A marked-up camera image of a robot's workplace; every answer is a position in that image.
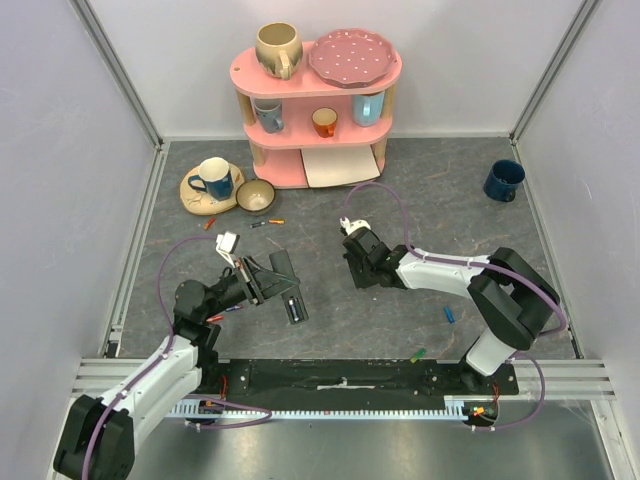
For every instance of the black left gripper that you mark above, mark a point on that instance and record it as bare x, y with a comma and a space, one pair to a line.
271, 283

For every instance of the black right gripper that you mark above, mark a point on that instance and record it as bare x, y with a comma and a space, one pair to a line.
358, 257

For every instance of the black remote control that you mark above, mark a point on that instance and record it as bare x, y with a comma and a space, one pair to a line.
289, 285

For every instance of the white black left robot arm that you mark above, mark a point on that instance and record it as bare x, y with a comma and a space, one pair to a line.
102, 435

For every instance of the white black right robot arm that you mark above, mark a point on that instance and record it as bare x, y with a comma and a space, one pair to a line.
513, 299

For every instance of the brown beige bowl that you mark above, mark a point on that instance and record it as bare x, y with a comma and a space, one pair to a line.
256, 196

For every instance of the red battery near coaster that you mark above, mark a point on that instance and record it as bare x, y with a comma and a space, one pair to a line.
209, 223

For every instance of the blue battery right side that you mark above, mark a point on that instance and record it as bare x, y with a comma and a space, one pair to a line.
449, 315

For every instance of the green yellow battery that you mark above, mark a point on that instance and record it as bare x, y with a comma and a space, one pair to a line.
418, 355

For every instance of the white flat board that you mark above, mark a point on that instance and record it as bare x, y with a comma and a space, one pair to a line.
330, 167

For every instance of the beige round coaster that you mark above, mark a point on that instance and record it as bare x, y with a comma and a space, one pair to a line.
202, 204

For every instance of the navy white mug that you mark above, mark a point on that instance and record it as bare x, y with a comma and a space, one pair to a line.
213, 177

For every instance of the dark blue cup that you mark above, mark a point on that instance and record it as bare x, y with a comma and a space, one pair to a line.
503, 180

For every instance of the small orange cup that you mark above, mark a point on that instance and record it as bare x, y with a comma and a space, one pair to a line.
324, 121

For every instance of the light blue mug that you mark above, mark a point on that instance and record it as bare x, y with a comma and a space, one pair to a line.
366, 109

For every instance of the pink three-tier shelf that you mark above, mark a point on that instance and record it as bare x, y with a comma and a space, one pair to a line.
277, 157

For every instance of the grey blue mug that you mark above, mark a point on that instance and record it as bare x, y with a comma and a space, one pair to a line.
269, 114

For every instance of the pink dotted plate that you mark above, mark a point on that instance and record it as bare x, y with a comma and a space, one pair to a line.
351, 57

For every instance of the beige ceramic mug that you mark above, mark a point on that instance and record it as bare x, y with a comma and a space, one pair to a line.
279, 49

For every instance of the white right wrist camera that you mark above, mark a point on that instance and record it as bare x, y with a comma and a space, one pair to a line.
348, 227

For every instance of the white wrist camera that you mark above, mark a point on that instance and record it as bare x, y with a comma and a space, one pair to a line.
348, 227
226, 244

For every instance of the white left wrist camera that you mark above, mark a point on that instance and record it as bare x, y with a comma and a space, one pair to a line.
226, 244

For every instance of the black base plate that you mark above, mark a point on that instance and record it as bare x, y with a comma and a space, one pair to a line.
351, 385

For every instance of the white slotted cable duct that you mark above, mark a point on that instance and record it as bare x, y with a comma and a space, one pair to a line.
193, 410

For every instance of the aluminium frame rail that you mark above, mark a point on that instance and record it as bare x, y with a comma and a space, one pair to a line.
576, 379

